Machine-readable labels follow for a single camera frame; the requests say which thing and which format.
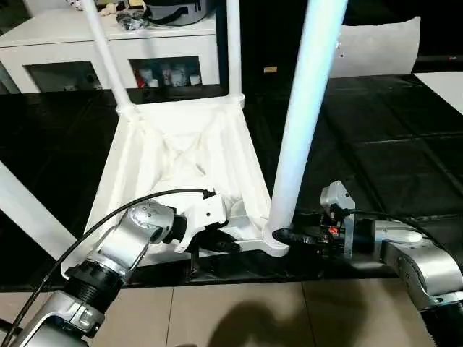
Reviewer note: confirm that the white plastic table top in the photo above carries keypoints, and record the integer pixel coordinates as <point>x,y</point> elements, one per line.
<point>181,144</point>

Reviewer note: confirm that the white plastic table leg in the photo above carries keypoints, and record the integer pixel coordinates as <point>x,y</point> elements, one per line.
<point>105,50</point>
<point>233,43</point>
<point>307,101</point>
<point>32,210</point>

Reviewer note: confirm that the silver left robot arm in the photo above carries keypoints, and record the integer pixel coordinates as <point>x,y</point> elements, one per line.
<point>123,246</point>

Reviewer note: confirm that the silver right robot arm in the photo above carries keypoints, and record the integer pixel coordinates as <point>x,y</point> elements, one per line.
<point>412,260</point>

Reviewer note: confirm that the white flat board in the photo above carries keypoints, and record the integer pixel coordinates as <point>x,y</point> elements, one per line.
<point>445,90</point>

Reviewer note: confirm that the grey pillow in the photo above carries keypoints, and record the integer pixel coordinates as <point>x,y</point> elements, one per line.
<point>380,47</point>

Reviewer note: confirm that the black cabinet with yellow label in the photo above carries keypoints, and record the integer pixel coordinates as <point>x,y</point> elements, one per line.
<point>271,40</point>

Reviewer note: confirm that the colourful clutter bundle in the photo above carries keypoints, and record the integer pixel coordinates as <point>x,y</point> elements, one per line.
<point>126,13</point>

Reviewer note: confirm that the white sideboard cabinet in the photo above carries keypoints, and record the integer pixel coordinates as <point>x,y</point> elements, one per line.
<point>58,43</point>

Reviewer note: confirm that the grey curtain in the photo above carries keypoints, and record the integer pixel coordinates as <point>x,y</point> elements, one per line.
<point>7,72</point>

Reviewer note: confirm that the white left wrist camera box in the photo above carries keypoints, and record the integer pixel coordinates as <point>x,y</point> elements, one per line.
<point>206,211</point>

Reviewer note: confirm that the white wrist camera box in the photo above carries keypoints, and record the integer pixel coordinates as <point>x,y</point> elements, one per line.
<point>336,199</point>
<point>206,211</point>

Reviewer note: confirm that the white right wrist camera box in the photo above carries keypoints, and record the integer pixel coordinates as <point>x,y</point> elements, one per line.
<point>336,199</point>

